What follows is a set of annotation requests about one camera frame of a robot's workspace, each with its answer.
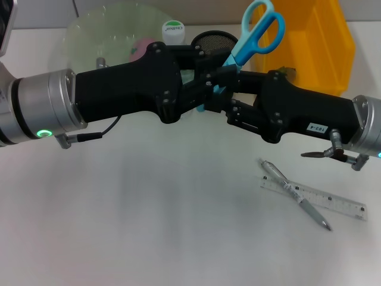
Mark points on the green translucent fruit bowl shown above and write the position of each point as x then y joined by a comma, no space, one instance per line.
89,38

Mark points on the pink toy peach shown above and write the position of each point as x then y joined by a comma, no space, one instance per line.
140,47

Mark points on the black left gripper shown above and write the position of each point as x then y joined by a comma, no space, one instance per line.
125,89

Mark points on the blue sheathed scissors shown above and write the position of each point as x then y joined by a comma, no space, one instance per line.
253,44

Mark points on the transparent plastic ruler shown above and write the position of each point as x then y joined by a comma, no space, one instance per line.
333,202

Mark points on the clear grey ballpoint pen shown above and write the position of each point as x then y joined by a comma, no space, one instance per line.
309,208

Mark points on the yellow plastic bin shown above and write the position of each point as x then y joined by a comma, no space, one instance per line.
321,44

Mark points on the clear green-label water bottle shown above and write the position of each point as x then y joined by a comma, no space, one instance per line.
173,31

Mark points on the green plastic wrapper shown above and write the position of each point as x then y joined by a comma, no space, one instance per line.
287,71

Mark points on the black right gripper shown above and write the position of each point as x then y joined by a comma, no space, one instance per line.
306,113

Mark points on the black mesh pen holder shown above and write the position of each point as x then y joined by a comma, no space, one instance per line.
214,41

